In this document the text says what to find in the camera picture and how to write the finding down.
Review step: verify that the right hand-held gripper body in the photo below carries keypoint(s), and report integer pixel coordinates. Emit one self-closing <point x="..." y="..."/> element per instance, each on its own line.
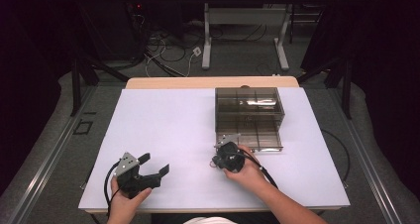
<point x="231" y="158"/>

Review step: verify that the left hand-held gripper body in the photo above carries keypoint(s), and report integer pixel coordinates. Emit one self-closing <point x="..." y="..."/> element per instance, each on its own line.
<point x="132" y="181"/>

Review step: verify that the smoked acrylic drawer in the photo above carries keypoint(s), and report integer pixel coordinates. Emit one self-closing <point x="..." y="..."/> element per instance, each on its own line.
<point x="264" y="141"/>

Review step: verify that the smoked acrylic drawer organizer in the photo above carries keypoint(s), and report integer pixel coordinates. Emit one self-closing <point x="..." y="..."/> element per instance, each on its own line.
<point x="231" y="93"/>

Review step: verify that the person's left hand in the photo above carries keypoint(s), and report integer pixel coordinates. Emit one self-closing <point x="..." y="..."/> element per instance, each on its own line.
<point x="125" y="204"/>

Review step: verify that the person's right hand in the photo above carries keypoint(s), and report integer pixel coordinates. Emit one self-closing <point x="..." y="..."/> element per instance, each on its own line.
<point x="252" y="174"/>

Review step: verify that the white table sheet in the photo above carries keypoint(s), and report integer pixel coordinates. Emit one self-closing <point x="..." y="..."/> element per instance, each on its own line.
<point x="165" y="118"/>

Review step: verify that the person's white shirt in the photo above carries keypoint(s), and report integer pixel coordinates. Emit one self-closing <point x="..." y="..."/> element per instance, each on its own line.
<point x="214" y="221"/>

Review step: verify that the black metal stand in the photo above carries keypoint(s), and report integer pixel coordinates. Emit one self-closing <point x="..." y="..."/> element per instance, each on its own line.
<point x="346" y="91"/>
<point x="76" y="85"/>

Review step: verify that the white power adapter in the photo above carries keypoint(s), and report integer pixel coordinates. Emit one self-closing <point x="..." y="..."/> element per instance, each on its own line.
<point x="197" y="51"/>

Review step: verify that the white-framed desk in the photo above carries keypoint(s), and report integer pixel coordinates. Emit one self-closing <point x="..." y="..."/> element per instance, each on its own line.
<point x="206" y="35"/>

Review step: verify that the dark curtain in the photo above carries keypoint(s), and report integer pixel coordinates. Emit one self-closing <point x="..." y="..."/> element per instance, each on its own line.
<point x="26" y="85"/>
<point x="389" y="85"/>

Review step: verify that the black device with red light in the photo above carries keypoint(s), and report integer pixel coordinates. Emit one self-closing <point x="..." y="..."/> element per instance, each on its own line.
<point x="138" y="6"/>

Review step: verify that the aluminium floor rail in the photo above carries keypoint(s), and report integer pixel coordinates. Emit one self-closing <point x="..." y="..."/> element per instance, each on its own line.
<point x="361" y="151"/>
<point x="52" y="158"/>

